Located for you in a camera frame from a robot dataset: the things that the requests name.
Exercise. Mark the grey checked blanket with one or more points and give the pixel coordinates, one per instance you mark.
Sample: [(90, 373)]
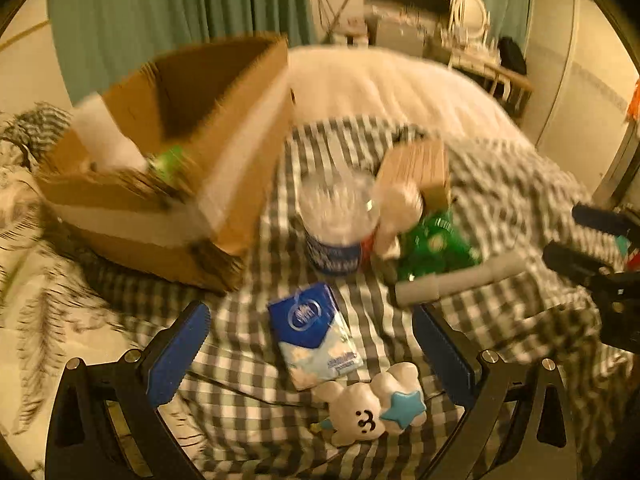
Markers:
[(500, 200)]

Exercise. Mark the white oval mirror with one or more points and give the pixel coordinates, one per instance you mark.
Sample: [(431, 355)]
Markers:
[(470, 12)]

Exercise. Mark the white wardrobe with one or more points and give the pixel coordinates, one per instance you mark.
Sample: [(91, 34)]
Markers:
[(575, 85)]

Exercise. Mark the large cardboard box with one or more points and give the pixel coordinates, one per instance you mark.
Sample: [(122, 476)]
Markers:
[(240, 170)]

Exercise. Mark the white plush toy blue star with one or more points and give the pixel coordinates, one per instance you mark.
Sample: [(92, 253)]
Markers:
[(360, 410)]

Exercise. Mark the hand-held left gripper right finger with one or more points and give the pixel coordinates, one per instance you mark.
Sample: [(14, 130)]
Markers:
[(445, 355)]

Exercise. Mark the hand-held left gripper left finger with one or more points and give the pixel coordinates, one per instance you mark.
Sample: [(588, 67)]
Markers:
[(175, 355)]

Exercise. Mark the clear cotton swab container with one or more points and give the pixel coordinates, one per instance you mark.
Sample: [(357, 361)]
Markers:
[(335, 220)]

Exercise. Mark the green plastic bag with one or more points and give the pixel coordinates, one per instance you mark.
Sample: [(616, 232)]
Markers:
[(440, 245)]

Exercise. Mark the small brown cardboard box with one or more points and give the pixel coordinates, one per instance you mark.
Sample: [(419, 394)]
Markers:
[(415, 165)]

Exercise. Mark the white roll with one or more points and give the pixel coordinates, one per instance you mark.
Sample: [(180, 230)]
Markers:
[(460, 277)]

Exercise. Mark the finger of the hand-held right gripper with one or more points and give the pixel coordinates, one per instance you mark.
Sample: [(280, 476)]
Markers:
[(600, 217), (570, 260)]

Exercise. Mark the black bag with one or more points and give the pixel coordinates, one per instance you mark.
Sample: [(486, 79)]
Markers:
[(512, 55)]

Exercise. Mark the green packet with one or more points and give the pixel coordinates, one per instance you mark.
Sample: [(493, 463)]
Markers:
[(169, 162)]

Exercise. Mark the leaf printed blanket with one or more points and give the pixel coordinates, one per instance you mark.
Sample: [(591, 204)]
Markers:
[(60, 300)]

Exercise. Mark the white quilt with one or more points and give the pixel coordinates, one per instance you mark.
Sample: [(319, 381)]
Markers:
[(390, 85)]

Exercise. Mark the white foam piece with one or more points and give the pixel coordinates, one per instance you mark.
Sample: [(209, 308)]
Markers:
[(105, 130)]

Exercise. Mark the blue tissue pack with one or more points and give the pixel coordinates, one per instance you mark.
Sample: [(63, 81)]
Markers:
[(312, 330)]

